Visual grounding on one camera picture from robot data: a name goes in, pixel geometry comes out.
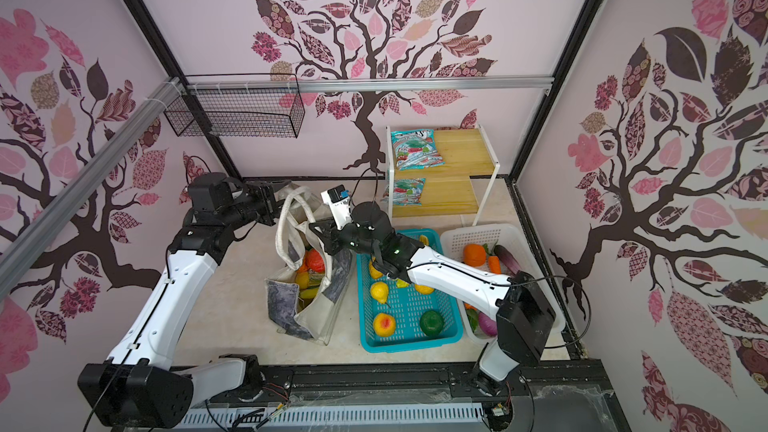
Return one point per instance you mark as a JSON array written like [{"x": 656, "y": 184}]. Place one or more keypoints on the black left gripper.
[{"x": 266, "y": 191}]

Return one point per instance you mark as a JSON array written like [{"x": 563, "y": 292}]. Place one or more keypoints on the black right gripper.
[{"x": 332, "y": 242}]

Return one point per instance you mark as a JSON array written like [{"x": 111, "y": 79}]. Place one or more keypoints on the cream canvas grocery bag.
[{"x": 306, "y": 320}]

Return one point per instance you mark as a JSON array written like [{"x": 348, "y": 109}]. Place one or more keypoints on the red tomato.
[{"x": 314, "y": 261}]

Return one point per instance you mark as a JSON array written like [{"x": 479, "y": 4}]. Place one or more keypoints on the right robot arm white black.
[{"x": 517, "y": 304}]

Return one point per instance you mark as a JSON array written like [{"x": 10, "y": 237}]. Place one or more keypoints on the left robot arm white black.
[{"x": 136, "y": 386}]

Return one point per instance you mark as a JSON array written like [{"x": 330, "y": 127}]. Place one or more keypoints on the lower green white candy bag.
[{"x": 405, "y": 192}]

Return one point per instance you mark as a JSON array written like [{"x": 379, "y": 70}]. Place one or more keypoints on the green white candy bag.
[
  {"x": 405, "y": 192},
  {"x": 415, "y": 149}
]

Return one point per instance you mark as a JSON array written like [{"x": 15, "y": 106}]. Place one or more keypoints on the brownish yellow mango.
[{"x": 374, "y": 273}]

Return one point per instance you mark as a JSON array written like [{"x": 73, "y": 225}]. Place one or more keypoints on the teal plastic fruit basket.
[{"x": 407, "y": 306}]

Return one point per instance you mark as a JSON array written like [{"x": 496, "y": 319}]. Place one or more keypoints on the red yellow peach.
[{"x": 384, "y": 325}]

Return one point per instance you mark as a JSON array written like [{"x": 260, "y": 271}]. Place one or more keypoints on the white wooden two-tier shelf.
[{"x": 459, "y": 187}]

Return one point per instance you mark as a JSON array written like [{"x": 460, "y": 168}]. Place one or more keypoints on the green bell pepper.
[{"x": 431, "y": 323}]

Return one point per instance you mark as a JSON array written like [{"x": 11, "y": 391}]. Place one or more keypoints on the orange tomato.
[{"x": 474, "y": 255}]

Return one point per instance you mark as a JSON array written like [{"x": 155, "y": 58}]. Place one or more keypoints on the orange carrot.
[{"x": 494, "y": 265}]

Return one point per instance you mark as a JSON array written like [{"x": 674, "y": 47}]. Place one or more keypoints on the white plastic vegetable basket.
[{"x": 511, "y": 238}]

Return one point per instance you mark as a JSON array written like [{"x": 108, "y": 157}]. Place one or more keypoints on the purple eggplant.
[{"x": 509, "y": 264}]

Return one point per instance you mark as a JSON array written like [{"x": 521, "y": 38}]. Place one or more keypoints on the purple red onion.
[{"x": 487, "y": 325}]

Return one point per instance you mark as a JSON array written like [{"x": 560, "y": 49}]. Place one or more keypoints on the black wire wall basket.
[{"x": 252, "y": 105}]

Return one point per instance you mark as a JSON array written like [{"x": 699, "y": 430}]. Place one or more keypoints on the aluminium frame bar rear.
[{"x": 372, "y": 84}]

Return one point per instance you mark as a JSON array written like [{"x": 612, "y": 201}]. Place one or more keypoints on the aluminium frame bar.
[
  {"x": 18, "y": 259},
  {"x": 372, "y": 84}
]

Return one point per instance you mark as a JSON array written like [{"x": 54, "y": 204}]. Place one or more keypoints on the white slotted cable duct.
[{"x": 317, "y": 418}]

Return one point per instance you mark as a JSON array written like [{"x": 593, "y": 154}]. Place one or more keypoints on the aluminium frame bar left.
[{"x": 18, "y": 259}]

